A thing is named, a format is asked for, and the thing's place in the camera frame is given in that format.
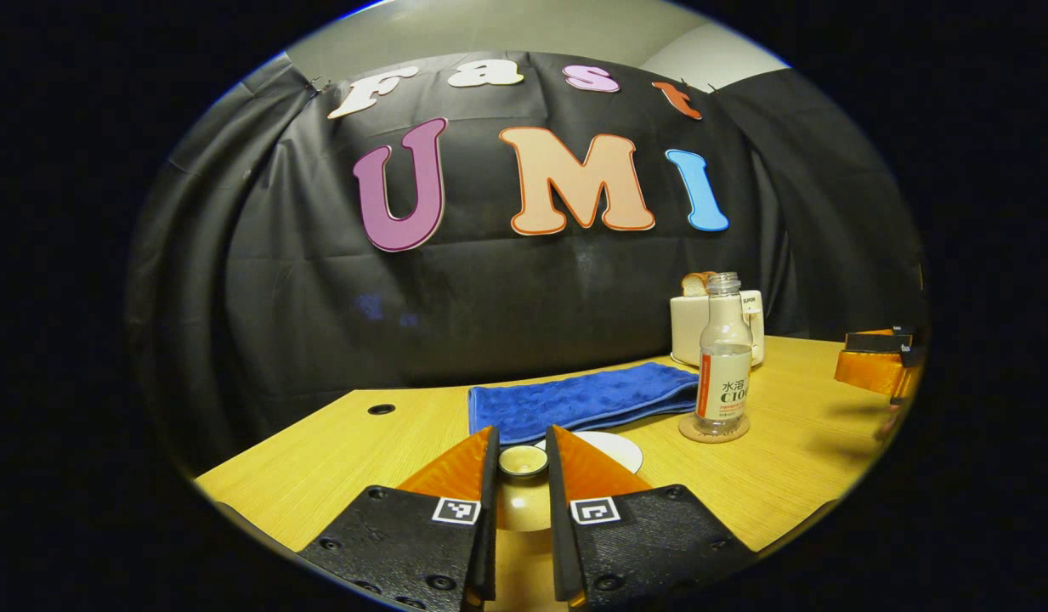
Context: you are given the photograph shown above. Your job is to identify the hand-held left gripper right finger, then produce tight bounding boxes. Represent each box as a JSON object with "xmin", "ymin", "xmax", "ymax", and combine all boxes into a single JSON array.
[{"xmin": 545, "ymin": 425, "xmax": 758, "ymax": 609}]

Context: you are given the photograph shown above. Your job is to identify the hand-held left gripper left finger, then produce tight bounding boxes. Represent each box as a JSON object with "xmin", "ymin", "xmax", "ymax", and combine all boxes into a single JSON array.
[{"xmin": 298, "ymin": 425, "xmax": 501, "ymax": 612}]

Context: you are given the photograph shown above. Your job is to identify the cream teacup lid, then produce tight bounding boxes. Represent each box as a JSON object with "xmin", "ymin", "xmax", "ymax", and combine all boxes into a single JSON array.
[{"xmin": 495, "ymin": 445, "xmax": 555, "ymax": 533}]

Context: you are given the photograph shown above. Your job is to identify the cream teacup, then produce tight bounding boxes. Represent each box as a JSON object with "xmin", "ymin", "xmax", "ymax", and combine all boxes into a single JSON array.
[{"xmin": 536, "ymin": 431, "xmax": 644, "ymax": 475}]

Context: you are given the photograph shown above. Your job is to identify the clear water bottle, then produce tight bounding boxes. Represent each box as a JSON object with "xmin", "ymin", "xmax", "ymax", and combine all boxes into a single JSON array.
[{"xmin": 695, "ymin": 272, "xmax": 754, "ymax": 439}]

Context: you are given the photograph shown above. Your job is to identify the round cork coaster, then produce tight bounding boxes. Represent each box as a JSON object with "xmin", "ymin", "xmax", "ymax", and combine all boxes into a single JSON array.
[{"xmin": 678, "ymin": 411, "xmax": 751, "ymax": 445}]

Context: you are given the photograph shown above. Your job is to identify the blue folded towel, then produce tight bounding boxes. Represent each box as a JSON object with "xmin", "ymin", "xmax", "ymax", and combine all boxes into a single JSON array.
[{"xmin": 467, "ymin": 361, "xmax": 701, "ymax": 446}]

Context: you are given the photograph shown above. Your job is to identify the white toaster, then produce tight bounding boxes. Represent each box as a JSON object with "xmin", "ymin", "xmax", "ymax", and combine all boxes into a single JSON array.
[{"xmin": 669, "ymin": 289, "xmax": 765, "ymax": 368}]

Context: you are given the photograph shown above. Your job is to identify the black backdrop cloth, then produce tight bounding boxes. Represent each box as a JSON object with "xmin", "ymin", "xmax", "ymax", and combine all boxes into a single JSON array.
[{"xmin": 124, "ymin": 51, "xmax": 926, "ymax": 477}]

